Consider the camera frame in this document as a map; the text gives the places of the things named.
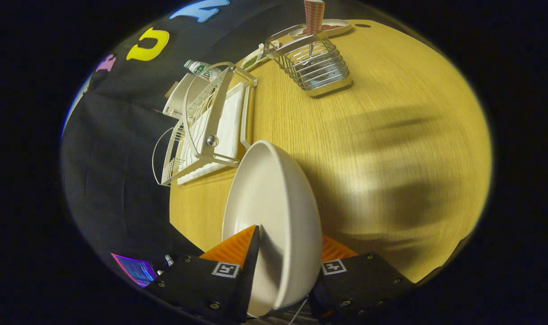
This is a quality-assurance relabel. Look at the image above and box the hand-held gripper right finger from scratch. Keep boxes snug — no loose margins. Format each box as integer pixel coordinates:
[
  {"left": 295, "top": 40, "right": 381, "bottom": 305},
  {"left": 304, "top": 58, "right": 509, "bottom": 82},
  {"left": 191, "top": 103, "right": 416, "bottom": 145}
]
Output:
[{"left": 310, "top": 235, "right": 414, "bottom": 323}]

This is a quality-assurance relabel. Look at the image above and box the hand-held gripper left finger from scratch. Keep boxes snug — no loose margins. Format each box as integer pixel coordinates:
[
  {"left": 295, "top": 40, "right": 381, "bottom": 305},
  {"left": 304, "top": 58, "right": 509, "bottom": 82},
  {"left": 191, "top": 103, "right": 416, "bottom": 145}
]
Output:
[{"left": 145, "top": 225, "right": 261, "bottom": 323}]

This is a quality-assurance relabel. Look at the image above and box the white wire dish rack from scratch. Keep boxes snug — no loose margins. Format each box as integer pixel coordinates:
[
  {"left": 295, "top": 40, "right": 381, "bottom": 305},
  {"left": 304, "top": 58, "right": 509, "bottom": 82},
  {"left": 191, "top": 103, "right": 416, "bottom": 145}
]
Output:
[{"left": 152, "top": 62, "right": 259, "bottom": 186}]

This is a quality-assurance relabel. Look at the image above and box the silver wire basket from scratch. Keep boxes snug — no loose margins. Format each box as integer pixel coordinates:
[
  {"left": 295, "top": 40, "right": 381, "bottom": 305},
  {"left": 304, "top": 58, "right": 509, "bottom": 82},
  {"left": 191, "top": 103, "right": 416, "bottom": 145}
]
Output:
[{"left": 264, "top": 23, "right": 352, "bottom": 97}]

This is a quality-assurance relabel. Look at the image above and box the spoon with pink checkered handle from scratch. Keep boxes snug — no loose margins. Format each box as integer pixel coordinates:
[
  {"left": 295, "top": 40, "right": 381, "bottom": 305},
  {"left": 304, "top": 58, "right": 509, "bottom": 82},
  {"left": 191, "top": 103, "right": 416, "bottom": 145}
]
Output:
[{"left": 304, "top": 0, "right": 325, "bottom": 57}]

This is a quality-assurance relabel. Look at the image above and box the white divided snack dish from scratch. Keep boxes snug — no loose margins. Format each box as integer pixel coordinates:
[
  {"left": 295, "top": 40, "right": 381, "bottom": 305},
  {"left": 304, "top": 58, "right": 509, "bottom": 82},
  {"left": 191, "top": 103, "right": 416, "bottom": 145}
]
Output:
[{"left": 241, "top": 42, "right": 279, "bottom": 71}]

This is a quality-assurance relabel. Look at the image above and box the round dish holding meat patties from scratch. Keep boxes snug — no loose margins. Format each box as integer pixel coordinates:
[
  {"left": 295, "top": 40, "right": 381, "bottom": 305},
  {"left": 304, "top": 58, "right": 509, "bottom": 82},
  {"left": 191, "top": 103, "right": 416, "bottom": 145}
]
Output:
[{"left": 288, "top": 19, "right": 352, "bottom": 38}]

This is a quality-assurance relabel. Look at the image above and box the purple lit screen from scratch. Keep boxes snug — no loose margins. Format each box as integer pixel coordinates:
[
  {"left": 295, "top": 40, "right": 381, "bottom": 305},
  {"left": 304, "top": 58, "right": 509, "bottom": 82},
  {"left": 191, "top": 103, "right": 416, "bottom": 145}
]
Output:
[{"left": 111, "top": 253, "right": 158, "bottom": 288}]

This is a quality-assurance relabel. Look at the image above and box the black backdrop cloth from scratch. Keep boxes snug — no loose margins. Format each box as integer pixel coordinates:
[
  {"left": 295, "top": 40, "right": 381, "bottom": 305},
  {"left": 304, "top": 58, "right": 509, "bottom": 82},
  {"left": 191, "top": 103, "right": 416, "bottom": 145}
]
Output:
[{"left": 60, "top": 0, "right": 311, "bottom": 280}]

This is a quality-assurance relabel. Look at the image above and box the white toaster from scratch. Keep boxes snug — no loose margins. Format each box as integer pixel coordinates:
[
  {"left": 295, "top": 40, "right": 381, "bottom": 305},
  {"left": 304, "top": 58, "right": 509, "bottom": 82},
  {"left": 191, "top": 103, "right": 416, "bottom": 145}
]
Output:
[{"left": 163, "top": 72, "right": 199, "bottom": 119}]

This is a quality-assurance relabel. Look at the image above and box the white bottle with green label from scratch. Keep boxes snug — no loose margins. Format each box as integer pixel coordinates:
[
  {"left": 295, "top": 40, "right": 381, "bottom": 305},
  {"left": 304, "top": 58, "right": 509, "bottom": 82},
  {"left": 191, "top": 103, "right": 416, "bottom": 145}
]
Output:
[{"left": 184, "top": 60, "right": 221, "bottom": 82}]

